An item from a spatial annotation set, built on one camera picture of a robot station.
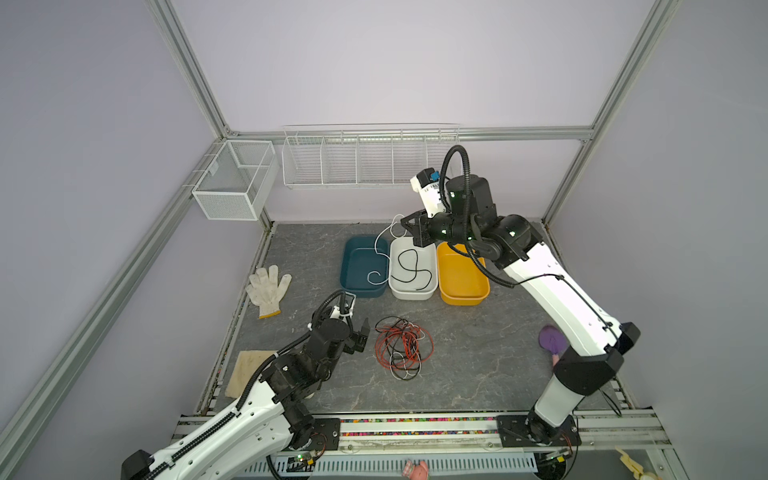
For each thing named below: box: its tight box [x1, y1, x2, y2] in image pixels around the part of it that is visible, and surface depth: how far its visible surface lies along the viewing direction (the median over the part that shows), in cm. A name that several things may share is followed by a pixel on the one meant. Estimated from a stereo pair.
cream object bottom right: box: [614, 446, 658, 480], surface depth 69 cm
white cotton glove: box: [245, 264, 292, 319], surface depth 104 cm
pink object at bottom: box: [402, 458, 429, 480], surface depth 68 cm
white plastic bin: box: [388, 237, 439, 301], surface depth 107 cm
